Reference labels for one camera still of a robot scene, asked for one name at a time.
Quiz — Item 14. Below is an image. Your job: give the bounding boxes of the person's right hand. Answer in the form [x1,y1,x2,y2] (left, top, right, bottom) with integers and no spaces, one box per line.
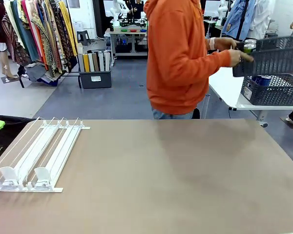
[229,48,255,68]

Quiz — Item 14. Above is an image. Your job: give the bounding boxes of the person's left hand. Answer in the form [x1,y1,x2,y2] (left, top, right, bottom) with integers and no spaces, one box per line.
[213,37,240,51]

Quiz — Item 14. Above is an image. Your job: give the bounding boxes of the dark grey plastic basket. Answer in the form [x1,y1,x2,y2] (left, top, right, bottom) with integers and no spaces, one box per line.
[232,36,293,78]
[241,74,293,107]

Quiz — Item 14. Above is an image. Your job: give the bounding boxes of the person's right forearm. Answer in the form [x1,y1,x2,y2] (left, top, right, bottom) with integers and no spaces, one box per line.
[199,48,233,79]

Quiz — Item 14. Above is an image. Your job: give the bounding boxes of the white can dispenser rack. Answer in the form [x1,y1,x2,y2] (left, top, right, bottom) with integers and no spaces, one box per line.
[0,117,91,193]

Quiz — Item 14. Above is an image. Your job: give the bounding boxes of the white dispenser pusher paddle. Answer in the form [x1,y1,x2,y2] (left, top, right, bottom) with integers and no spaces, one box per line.
[33,166,51,183]
[0,166,17,183]

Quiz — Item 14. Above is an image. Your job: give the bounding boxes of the black stand pole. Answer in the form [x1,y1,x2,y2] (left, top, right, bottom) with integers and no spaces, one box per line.
[235,0,250,41]

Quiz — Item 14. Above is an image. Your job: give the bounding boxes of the light blue shirt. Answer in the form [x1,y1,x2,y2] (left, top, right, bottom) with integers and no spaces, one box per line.
[221,0,256,41]

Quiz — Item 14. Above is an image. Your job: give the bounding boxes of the white side table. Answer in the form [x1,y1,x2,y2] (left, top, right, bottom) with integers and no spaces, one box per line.
[208,66,293,129]

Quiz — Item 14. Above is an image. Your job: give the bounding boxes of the white shirt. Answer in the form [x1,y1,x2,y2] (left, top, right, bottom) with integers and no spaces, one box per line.
[248,0,275,41]

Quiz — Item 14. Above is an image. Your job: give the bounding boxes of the orange hooded sweatshirt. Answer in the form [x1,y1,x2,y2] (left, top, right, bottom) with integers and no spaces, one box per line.
[143,0,235,116]

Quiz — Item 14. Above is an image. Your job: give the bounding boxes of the blue jeans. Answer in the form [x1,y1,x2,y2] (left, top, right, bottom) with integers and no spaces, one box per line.
[152,108,195,120]

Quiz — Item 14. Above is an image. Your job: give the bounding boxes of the background work table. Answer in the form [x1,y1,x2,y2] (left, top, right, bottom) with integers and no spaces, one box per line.
[104,27,149,59]

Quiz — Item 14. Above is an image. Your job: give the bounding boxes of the white fabric roll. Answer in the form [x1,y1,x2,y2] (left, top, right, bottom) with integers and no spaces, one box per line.
[87,52,95,73]
[104,51,111,72]

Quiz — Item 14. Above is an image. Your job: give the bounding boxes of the light grey fabric roll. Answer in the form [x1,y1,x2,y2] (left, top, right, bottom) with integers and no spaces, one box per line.
[78,53,85,73]
[98,51,105,72]

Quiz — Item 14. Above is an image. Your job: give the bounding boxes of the brown fabric roll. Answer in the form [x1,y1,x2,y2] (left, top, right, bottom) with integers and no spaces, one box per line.
[92,52,100,72]

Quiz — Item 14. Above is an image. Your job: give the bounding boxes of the grey storage bin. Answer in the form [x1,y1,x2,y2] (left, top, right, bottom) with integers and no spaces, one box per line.
[78,70,112,89]

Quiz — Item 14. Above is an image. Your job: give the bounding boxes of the yellow fabric roll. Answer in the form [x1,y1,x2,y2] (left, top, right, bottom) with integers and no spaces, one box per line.
[83,53,90,73]

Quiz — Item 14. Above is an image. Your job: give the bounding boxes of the grey step stool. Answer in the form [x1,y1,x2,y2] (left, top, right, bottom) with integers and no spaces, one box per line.
[76,30,91,46]

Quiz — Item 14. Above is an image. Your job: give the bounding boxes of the white box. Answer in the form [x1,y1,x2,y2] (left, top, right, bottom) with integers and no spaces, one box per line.
[72,20,84,32]

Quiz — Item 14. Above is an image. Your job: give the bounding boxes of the yellow garment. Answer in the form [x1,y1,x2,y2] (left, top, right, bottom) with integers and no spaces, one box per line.
[58,1,78,57]

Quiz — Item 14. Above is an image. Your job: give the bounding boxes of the dark patterned garment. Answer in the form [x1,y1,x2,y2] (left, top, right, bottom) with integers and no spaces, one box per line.
[50,0,73,70]

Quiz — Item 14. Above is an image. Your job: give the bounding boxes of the brown patterned garment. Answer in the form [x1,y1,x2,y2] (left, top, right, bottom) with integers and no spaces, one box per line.
[30,0,64,74]

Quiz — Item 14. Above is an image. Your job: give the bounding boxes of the blue patterned cloth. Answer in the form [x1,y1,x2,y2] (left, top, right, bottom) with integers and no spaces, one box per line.
[39,72,62,87]

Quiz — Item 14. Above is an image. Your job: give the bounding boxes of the orange garment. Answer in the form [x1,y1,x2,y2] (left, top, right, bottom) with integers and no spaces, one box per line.
[36,26,49,71]

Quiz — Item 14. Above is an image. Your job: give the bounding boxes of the grey cloth heap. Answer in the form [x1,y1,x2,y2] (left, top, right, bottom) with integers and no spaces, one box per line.
[25,63,49,82]

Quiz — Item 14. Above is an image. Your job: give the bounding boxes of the teal garment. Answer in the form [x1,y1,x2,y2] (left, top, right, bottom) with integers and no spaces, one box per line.
[11,1,41,63]

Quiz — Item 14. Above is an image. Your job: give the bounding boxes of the cream garment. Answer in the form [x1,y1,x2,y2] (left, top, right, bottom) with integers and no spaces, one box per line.
[3,0,24,49]

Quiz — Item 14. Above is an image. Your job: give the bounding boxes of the mannequin legs with base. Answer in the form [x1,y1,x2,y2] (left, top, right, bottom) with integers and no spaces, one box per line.
[0,47,21,84]

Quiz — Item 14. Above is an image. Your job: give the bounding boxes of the black cloth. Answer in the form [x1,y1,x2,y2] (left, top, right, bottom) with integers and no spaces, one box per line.
[0,115,37,169]

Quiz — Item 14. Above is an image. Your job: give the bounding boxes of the black clothes rack frame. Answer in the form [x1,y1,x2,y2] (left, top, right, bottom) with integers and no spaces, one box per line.
[18,0,83,89]

